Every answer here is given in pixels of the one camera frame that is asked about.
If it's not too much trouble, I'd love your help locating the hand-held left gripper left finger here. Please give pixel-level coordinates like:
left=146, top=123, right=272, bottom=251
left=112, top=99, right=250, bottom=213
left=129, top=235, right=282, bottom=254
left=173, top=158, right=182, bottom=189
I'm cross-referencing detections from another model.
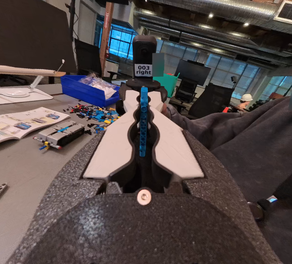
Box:
left=83, top=105, right=140, bottom=181

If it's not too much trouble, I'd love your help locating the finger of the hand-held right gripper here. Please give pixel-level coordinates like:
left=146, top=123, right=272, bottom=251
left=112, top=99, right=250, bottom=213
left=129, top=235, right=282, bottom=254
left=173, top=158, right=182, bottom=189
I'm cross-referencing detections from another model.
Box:
left=148, top=90, right=164, bottom=109
left=123, top=90, right=140, bottom=118

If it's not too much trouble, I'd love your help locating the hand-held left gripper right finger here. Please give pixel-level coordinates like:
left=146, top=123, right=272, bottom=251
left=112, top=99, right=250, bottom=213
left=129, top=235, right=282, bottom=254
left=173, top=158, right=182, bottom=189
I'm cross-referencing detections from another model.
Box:
left=148, top=105, right=205, bottom=180

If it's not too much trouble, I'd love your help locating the blue perforated building beam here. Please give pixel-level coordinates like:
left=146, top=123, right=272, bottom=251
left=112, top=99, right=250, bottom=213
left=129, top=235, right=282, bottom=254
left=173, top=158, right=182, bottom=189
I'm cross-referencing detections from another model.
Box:
left=140, top=87, right=149, bottom=157

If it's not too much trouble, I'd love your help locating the grey desk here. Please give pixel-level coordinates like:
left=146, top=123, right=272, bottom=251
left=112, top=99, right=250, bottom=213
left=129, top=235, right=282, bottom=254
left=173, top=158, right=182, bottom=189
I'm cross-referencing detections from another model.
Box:
left=0, top=83, right=125, bottom=264

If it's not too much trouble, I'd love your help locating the teal felt bag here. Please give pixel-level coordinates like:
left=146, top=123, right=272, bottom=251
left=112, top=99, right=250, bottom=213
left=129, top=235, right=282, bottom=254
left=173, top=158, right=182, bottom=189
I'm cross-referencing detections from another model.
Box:
left=153, top=73, right=181, bottom=98

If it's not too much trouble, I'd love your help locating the black padded office chair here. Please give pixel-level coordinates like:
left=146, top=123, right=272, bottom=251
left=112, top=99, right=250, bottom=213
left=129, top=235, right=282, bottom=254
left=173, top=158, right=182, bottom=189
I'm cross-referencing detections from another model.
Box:
left=175, top=78, right=198, bottom=104

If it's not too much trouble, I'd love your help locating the pile of small building pieces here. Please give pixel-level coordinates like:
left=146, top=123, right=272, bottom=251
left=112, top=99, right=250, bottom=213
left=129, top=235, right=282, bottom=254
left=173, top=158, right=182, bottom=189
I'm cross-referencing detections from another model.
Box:
left=63, top=103, right=120, bottom=135

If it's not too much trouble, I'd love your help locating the pile of clear plastic bags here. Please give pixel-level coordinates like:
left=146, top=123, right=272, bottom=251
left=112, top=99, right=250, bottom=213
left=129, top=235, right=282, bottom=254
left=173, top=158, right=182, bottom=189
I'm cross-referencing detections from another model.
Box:
left=79, top=72, right=118, bottom=99

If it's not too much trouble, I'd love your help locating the blue plastic bin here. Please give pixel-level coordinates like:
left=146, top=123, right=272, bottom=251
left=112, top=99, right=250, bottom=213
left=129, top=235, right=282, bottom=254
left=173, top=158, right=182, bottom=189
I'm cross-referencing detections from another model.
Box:
left=60, top=75, right=120, bottom=108

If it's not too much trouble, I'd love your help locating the large black display screen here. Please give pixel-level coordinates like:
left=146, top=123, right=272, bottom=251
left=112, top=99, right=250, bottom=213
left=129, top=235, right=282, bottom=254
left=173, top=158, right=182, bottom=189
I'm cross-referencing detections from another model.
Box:
left=174, top=59, right=211, bottom=86

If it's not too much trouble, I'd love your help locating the grey black motor block assembly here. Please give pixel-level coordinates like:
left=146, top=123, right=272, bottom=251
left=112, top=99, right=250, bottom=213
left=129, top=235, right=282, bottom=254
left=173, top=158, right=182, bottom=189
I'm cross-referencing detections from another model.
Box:
left=33, top=120, right=85, bottom=151

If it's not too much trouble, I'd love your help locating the black mesh office chair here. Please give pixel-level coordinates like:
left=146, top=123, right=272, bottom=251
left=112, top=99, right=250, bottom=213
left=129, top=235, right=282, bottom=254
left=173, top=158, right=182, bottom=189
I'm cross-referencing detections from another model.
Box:
left=181, top=83, right=235, bottom=120

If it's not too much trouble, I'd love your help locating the open instruction booklet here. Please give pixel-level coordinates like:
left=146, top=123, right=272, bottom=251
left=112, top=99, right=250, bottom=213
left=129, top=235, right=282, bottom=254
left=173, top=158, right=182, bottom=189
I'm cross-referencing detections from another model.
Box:
left=0, top=107, right=71, bottom=143

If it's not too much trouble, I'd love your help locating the black partition panel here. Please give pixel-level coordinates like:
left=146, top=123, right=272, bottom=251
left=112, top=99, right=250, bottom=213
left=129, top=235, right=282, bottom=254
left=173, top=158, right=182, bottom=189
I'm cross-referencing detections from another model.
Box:
left=0, top=0, right=77, bottom=82

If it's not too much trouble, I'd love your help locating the white wooden-top laptop stand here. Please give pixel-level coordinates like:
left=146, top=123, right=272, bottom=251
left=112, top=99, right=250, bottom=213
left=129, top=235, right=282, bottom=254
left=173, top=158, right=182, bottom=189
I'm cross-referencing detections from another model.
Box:
left=0, top=59, right=66, bottom=104

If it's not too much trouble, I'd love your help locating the white ceiling air vent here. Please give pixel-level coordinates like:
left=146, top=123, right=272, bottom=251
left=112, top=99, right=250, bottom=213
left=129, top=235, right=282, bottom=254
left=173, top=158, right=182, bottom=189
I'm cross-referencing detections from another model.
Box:
left=273, top=0, right=292, bottom=24

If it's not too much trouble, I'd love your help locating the wooden support post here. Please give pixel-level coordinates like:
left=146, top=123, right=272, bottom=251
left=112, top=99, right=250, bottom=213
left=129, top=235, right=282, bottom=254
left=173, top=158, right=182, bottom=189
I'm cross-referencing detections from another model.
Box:
left=99, top=2, right=114, bottom=77

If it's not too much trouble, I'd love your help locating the silver ventilation duct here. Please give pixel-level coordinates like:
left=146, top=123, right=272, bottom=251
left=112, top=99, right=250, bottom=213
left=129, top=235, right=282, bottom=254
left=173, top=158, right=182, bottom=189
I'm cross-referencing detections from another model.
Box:
left=130, top=0, right=292, bottom=25

